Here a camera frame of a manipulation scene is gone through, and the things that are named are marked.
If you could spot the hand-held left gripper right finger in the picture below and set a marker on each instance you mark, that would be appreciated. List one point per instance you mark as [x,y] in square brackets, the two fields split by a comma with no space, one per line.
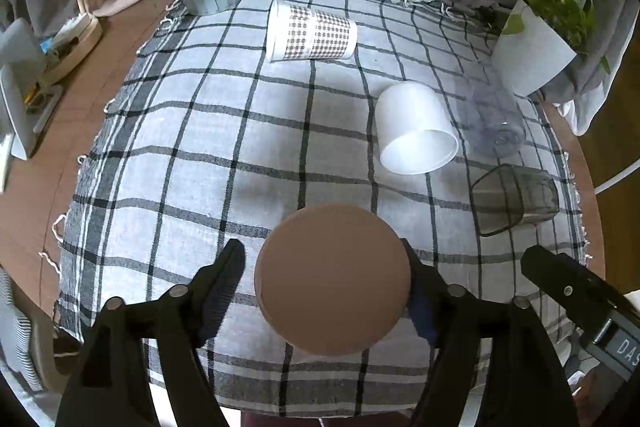
[419,307]

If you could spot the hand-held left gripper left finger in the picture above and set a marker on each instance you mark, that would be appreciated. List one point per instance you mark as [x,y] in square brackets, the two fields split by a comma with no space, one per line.
[217,302]

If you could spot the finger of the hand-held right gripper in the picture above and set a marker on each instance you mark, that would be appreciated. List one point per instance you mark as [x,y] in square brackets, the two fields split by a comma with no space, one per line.
[567,287]

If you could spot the brown cup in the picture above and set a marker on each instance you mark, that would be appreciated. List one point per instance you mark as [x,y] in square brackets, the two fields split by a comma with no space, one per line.
[332,279]

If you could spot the dark grey transparent cup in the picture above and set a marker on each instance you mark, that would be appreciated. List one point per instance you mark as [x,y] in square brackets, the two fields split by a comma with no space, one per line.
[515,199]

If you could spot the white cup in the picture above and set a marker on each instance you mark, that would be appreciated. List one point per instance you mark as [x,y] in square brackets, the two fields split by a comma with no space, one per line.
[415,124]

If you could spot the clear plastic cup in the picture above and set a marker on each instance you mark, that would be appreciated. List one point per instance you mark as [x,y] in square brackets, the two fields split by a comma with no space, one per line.
[492,117]

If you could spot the checked paper cup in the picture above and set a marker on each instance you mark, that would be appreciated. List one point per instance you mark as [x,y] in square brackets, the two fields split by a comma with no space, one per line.
[312,32]

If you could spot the checked grey tablecloth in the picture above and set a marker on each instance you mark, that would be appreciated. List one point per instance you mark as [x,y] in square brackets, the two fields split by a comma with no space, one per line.
[200,147]

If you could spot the striped cloth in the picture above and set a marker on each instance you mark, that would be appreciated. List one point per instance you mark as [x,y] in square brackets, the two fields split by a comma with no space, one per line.
[17,332]

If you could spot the white plant pot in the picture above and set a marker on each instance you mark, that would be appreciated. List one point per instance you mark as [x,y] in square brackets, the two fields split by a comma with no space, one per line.
[532,52]

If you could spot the green leafy plant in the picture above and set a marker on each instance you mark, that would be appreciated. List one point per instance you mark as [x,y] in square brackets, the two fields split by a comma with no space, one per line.
[565,14]

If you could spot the round wooden tray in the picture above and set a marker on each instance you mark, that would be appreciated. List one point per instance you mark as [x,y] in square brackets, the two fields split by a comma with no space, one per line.
[75,42]

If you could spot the white stand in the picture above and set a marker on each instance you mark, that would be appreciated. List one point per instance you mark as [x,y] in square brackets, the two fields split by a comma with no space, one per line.
[20,72]

